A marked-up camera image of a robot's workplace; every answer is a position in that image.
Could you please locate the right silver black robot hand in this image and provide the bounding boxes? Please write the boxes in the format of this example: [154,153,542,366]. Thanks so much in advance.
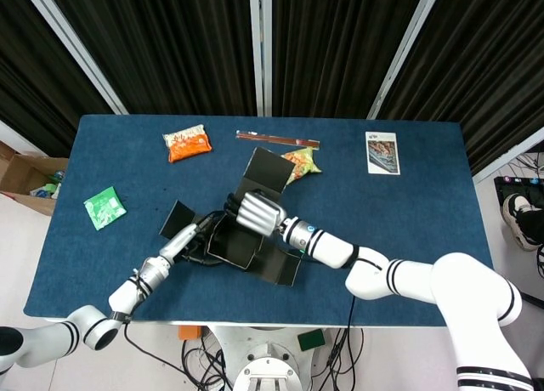
[223,189,291,238]

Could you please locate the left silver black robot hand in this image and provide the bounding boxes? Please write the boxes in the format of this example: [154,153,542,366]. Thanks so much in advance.
[158,212,225,268]

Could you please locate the black cardboard folding box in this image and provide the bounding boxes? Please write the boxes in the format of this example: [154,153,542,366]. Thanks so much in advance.
[159,146,303,288]

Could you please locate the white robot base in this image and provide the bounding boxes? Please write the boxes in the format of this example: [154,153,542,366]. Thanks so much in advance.
[207,325,328,391]

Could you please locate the yellow green snack packet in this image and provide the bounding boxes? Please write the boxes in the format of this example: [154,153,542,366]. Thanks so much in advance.
[280,146,323,186]

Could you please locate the wrapped red brown chopsticks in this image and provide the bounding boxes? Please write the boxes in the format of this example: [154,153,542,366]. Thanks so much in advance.
[235,129,322,150]

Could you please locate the green sachet packet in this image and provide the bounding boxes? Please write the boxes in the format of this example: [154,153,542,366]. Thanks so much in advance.
[82,185,128,232]

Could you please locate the orange snack packet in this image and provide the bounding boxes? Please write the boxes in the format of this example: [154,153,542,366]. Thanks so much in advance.
[162,125,213,164]

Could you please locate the blue table mat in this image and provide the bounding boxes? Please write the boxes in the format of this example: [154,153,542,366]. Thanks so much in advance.
[23,113,507,327]

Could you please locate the dark green block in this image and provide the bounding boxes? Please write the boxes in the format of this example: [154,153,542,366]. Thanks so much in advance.
[297,329,326,353]

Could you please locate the white picture card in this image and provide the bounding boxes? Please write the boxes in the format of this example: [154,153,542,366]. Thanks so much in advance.
[365,130,403,176]

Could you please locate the crumpled plastic packaging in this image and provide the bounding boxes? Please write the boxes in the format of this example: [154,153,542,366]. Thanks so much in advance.
[29,169,65,201]

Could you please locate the brown cardboard carton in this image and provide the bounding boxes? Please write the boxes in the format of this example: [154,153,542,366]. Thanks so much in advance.
[0,140,69,217]

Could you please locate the dark pleated curtain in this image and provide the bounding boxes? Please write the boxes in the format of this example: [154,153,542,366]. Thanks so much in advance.
[42,0,258,116]
[377,0,544,175]
[270,0,426,120]
[0,0,116,158]

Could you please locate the black and white sneaker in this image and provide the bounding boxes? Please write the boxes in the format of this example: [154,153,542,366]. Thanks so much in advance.
[502,193,541,252]

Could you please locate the black trouser leg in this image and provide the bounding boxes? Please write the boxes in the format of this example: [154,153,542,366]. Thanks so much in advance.
[520,207,544,246]

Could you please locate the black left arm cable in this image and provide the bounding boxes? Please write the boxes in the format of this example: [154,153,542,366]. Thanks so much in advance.
[122,275,226,391]

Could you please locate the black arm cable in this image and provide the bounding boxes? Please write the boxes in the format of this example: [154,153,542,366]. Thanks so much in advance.
[344,254,386,366]
[122,275,226,391]

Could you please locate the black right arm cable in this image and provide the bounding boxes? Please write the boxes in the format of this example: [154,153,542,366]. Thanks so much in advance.
[344,254,386,366]

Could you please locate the tangled black cable bundle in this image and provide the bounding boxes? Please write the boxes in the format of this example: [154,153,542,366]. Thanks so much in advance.
[312,326,366,391]
[180,335,235,391]

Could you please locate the white frame post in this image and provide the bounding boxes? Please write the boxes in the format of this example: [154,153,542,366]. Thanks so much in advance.
[473,126,544,184]
[248,0,273,118]
[19,0,129,116]
[0,118,46,158]
[367,0,445,120]

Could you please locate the thin black floor cables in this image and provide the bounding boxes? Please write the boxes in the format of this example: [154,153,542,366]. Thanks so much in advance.
[507,152,544,182]

